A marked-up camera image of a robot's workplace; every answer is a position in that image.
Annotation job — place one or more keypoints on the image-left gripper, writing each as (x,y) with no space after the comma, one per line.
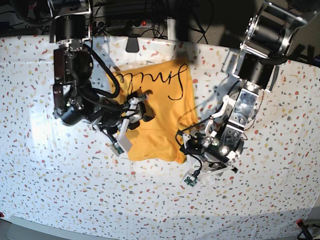
(107,113)

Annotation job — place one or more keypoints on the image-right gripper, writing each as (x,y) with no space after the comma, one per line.
(214,160)

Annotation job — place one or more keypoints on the yellow T-shirt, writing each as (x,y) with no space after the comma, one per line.
(169,86)

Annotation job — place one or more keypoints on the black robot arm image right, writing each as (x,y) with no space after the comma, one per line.
(265,47)

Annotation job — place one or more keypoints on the black table clamp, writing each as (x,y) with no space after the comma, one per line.
(132,45)

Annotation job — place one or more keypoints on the terrazzo patterned tablecloth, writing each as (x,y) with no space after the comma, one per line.
(68,178)

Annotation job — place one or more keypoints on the red clamp bottom right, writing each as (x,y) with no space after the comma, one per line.
(304,232)

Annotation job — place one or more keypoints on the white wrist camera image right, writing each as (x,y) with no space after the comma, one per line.
(192,177)

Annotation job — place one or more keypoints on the white metal post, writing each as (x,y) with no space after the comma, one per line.
(171,29)

